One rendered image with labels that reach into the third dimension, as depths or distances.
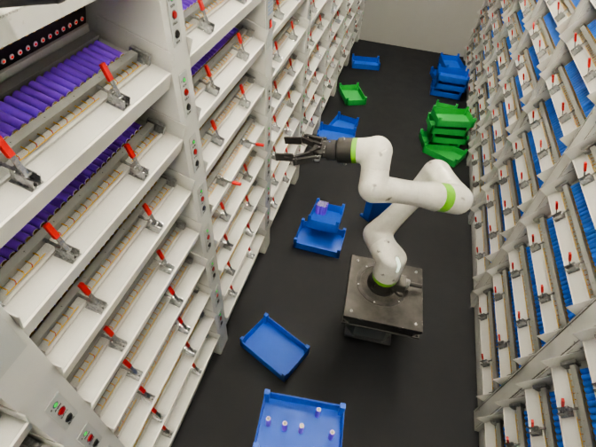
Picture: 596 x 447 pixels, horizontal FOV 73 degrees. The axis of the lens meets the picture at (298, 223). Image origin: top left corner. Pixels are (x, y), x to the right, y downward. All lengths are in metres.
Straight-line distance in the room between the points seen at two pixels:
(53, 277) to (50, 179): 0.20
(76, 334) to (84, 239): 0.22
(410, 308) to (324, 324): 0.52
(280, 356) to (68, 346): 1.33
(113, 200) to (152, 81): 0.29
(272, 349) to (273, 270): 0.52
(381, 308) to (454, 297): 0.73
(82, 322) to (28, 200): 0.37
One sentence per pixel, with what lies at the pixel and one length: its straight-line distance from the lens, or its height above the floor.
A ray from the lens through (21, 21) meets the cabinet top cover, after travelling 0.73.
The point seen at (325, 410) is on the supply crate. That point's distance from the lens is 1.67.
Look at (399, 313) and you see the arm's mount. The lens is 1.98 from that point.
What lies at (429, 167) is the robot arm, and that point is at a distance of 1.81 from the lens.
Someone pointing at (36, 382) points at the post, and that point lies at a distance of 0.96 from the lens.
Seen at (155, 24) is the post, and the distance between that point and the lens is 1.04.
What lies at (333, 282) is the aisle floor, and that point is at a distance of 2.44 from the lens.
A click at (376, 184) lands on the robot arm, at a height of 1.08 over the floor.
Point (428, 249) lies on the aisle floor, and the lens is 2.78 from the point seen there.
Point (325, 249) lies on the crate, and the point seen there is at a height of 0.05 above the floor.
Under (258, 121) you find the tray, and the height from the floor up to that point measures 0.95.
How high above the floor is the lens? 1.97
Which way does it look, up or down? 46 degrees down
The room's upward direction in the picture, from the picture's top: 5 degrees clockwise
